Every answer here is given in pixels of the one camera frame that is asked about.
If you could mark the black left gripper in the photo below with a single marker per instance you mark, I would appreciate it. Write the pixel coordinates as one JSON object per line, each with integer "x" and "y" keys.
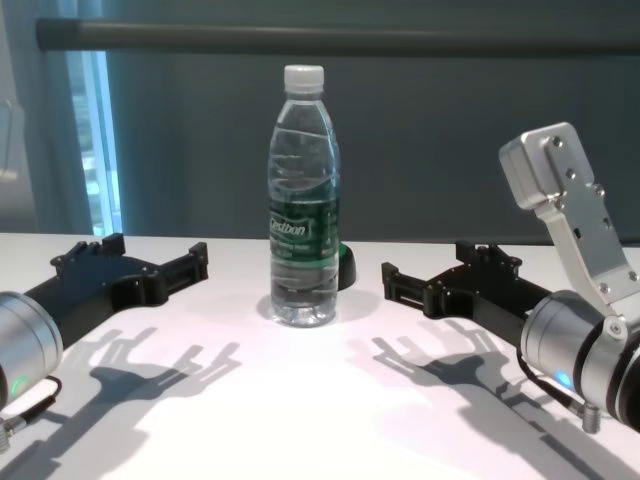
{"x": 85, "y": 290}

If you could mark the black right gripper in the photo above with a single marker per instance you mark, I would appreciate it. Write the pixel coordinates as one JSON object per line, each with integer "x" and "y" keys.
{"x": 485, "y": 295}

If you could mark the clear plastic water bottle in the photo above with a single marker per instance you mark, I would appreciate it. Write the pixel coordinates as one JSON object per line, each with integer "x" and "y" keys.
{"x": 302, "y": 210}

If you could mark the blue-lit window strip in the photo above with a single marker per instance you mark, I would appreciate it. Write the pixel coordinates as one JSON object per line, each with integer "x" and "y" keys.
{"x": 95, "y": 150}

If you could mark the grey metal handrail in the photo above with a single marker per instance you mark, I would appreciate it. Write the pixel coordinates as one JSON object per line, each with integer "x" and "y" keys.
{"x": 200, "y": 37}

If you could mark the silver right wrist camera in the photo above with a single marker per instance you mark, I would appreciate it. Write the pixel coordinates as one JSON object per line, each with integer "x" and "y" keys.
{"x": 565, "y": 200}

